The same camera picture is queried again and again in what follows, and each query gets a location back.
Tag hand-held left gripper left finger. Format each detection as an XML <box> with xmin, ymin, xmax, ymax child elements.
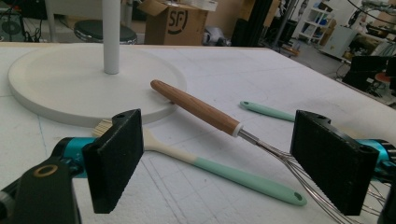
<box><xmin>60</xmin><ymin>108</ymin><xmax>145</xmax><ymax>215</ymax></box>

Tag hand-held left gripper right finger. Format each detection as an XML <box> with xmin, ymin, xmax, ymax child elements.
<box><xmin>290</xmin><ymin>109</ymin><xmax>396</xmax><ymax>217</ymax></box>

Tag cream spoon with mint handle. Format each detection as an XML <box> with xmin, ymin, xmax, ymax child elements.
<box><xmin>239</xmin><ymin>100</ymin><xmax>296</xmax><ymax>122</ymax></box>

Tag cream spatula with mint handle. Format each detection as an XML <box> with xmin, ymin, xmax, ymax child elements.
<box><xmin>92</xmin><ymin>119</ymin><xmax>308</xmax><ymax>207</ymax></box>

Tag white rack stand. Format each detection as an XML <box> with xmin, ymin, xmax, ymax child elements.
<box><xmin>7</xmin><ymin>0</ymin><xmax>188</xmax><ymax>129</ymax></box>

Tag wire whisk with wooden handle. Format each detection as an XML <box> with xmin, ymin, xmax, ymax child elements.
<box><xmin>149</xmin><ymin>79</ymin><xmax>390</xmax><ymax>224</ymax></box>

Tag black equipment case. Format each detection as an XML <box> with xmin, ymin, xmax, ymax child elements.
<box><xmin>341</xmin><ymin>55</ymin><xmax>396</xmax><ymax>94</ymax></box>

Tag white cabinet box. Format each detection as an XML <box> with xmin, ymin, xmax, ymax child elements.
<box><xmin>321</xmin><ymin>24</ymin><xmax>359</xmax><ymax>60</ymax></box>

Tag black round stool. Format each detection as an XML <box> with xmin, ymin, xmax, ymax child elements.
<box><xmin>73</xmin><ymin>19</ymin><xmax>138</xmax><ymax>45</ymax></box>

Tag white foam mat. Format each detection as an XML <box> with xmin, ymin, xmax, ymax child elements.
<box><xmin>0</xmin><ymin>46</ymin><xmax>396</xmax><ymax>224</ymax></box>

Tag white shelf unit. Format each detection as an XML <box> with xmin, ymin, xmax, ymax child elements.
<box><xmin>298</xmin><ymin>1</ymin><xmax>336</xmax><ymax>45</ymax></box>

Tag brown cardboard box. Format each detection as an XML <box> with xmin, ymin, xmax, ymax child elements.
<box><xmin>137</xmin><ymin>0</ymin><xmax>219</xmax><ymax>47</ymax></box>

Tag white desk leg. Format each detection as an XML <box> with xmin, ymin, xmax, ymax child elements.
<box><xmin>125</xmin><ymin>0</ymin><xmax>134</xmax><ymax>29</ymax></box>
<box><xmin>44</xmin><ymin>0</ymin><xmax>59</xmax><ymax>43</ymax></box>

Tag grey bag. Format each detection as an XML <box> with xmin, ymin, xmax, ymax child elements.
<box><xmin>204</xmin><ymin>26</ymin><xmax>232</xmax><ymax>47</ymax></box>

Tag black metal frame strut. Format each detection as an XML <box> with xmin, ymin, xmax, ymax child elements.
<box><xmin>232</xmin><ymin>0</ymin><xmax>281</xmax><ymax>48</ymax></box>

